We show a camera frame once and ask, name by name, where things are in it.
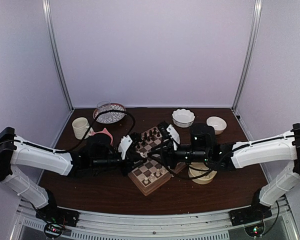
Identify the white ribbed mug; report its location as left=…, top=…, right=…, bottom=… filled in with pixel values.
left=72, top=117, right=93, bottom=140

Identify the aluminium frame post right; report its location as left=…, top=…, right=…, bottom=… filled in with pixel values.
left=231, top=0, right=263, bottom=112

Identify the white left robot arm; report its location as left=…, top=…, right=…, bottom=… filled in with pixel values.
left=0, top=127, right=146, bottom=222

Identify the plain white round bowl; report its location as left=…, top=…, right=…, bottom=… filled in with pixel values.
left=206, top=116, right=227, bottom=135

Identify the cream cat ear bowl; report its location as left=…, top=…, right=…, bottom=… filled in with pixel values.
left=188, top=162, right=217, bottom=185

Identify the clear drinking glass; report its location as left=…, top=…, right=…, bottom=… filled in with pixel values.
left=97, top=101, right=112, bottom=113

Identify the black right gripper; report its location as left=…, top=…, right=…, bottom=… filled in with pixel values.
left=147, top=140, right=210, bottom=170

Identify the pink cat ear bowl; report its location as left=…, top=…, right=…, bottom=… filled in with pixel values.
left=90, top=128, right=113, bottom=145

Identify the white scalloped bowl black rim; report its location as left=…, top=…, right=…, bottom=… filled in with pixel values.
left=171, top=108, right=196, bottom=128

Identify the aluminium frame post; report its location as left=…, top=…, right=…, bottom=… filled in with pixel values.
left=231, top=0, right=263, bottom=112
left=42, top=0, right=74, bottom=112

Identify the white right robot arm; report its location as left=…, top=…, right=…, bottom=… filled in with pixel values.
left=157, top=121, right=300, bottom=221

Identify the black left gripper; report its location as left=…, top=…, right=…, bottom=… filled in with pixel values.
left=91, top=152, right=147, bottom=177

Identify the aluminium frame post left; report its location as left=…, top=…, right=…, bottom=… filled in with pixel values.
left=42, top=0, right=74, bottom=112

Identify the aluminium front rail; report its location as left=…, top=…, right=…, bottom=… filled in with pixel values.
left=11, top=196, right=293, bottom=240

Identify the wooden chess board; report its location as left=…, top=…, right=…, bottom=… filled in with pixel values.
left=128, top=127, right=173, bottom=196

